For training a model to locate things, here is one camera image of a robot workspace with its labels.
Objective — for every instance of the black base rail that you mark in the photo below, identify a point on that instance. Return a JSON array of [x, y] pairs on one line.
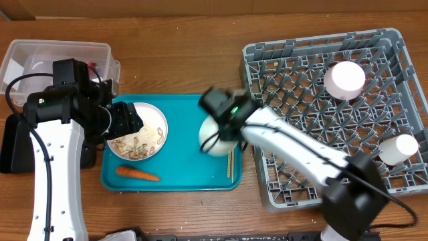
[[291, 236]]

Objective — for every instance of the orange carrot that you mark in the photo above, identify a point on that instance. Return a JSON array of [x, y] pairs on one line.
[[136, 174]]

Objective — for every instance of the white bowl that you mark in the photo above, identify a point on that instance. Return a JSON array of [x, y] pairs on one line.
[[344, 80], [210, 141]]

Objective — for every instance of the white plate with food scraps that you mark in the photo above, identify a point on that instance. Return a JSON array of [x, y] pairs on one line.
[[148, 140]]

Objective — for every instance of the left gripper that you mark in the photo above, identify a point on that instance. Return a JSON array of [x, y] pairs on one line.
[[126, 120]]

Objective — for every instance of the white cup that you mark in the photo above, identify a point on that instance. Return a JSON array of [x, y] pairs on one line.
[[398, 149]]

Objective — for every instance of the clear plastic bin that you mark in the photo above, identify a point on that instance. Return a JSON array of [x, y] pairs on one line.
[[27, 56]]

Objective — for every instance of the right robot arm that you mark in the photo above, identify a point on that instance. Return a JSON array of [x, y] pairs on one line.
[[352, 189]]

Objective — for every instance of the red snack wrapper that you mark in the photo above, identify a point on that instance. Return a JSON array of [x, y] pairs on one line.
[[93, 65]]

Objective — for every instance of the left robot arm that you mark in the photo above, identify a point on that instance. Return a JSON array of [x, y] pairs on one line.
[[71, 111]]

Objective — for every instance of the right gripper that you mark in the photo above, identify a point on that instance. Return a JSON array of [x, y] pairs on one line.
[[225, 130]]

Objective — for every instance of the grey dishwasher rack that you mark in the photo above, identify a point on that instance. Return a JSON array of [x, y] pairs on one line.
[[288, 75]]

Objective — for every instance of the black tray bin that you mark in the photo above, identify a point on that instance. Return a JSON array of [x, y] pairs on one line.
[[16, 141]]

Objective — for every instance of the teal serving tray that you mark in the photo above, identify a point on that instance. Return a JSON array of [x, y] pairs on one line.
[[179, 163]]

